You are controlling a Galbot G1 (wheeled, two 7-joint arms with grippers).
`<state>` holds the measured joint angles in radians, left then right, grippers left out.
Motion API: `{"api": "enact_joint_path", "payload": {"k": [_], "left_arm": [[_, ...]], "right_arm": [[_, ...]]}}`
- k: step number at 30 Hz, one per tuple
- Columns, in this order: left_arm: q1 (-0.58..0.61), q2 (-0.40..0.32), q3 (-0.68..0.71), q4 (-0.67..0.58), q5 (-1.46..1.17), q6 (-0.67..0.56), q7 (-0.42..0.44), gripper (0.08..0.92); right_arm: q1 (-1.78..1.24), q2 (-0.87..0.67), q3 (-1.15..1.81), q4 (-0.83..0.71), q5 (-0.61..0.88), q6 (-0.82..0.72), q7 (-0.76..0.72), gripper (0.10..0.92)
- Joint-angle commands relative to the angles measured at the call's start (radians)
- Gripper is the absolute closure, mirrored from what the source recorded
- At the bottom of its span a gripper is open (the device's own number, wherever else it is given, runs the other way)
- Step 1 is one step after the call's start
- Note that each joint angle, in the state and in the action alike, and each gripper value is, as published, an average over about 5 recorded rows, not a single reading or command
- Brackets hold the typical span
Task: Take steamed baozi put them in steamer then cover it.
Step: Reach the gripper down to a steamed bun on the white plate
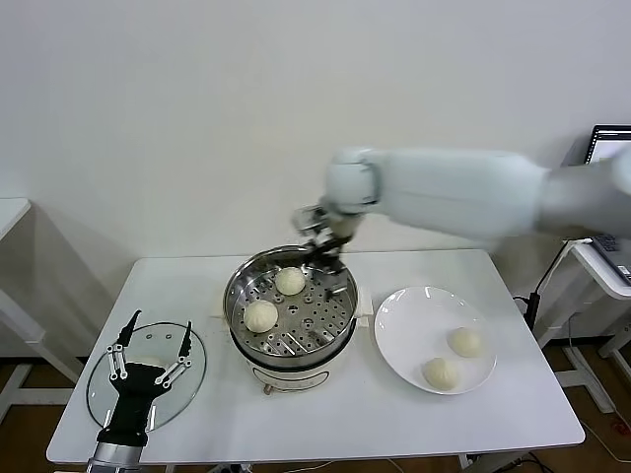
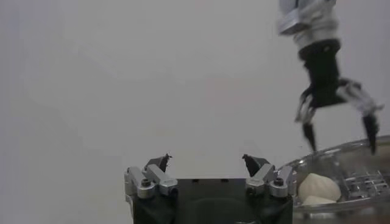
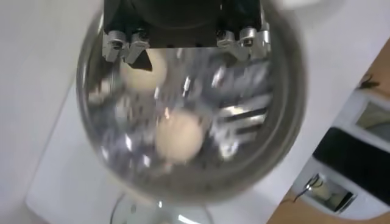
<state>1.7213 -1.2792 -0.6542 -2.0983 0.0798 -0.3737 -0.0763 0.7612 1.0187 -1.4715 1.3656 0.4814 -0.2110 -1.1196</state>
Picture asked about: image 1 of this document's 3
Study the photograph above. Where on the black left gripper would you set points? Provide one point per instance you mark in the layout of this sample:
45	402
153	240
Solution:
135	394

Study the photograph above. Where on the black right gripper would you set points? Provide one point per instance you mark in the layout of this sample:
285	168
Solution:
331	251

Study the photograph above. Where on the white steamed baozi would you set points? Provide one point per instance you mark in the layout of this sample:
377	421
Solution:
442	375
290	282
261	316
465	342

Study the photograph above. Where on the round glass pot lid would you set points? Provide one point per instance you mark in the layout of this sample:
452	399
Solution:
192	389

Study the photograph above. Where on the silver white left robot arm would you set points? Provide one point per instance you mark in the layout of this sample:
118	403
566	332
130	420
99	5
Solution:
116	458

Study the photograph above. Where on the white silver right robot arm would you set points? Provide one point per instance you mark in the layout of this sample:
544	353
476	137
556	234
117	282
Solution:
443	187

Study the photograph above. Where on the perforated stainless steel steamer basket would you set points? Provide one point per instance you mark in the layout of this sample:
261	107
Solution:
315	315

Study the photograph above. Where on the round white plate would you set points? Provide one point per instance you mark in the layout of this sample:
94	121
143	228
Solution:
404	325

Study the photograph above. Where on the white electric cooker base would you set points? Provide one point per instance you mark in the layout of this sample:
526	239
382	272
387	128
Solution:
296	377

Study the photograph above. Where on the empty white side table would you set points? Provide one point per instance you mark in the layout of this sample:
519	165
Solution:
10	212

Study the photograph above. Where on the white side table with laptop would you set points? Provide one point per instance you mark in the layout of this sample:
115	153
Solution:
591	266

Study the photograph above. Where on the grey open laptop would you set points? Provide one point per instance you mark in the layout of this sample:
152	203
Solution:
611	143

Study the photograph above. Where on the red floor object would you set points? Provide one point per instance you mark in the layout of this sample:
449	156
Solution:
617	424

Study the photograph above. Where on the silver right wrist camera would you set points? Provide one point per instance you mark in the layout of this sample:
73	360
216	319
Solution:
308	220

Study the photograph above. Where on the black clamp post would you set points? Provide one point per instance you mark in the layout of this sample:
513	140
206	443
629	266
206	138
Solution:
532	308

